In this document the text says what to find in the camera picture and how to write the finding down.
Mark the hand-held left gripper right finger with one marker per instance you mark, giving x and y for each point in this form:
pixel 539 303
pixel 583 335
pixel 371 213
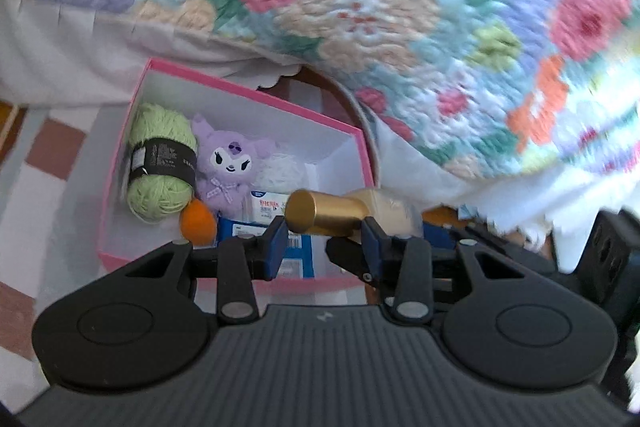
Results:
pixel 372 247

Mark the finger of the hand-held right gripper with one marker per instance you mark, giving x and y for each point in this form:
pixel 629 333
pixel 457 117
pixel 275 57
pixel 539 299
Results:
pixel 437 234
pixel 345 254

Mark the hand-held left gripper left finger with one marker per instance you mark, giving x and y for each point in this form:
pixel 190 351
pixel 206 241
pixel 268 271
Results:
pixel 277 247

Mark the blue wet wipes pack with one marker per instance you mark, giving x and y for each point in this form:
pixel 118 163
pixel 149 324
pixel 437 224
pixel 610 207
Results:
pixel 300 262

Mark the small white tissue pack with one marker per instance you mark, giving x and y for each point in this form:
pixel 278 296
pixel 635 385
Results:
pixel 265 207

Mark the foundation bottle with gold cap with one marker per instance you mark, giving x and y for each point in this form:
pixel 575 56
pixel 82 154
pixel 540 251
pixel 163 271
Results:
pixel 325 212

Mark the orange makeup sponge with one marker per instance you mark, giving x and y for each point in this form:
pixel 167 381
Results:
pixel 197 222

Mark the purple plush toy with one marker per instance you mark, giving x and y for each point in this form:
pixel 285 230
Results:
pixel 230 157

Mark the pink cardboard box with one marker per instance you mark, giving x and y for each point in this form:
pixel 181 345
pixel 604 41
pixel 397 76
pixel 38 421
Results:
pixel 320 142

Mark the green yarn ball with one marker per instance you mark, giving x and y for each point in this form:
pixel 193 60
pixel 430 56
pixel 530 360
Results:
pixel 160 197

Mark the checkered rug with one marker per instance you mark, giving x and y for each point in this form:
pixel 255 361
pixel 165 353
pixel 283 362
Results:
pixel 50 232

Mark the floral quilt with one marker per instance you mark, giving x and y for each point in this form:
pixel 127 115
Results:
pixel 350 7

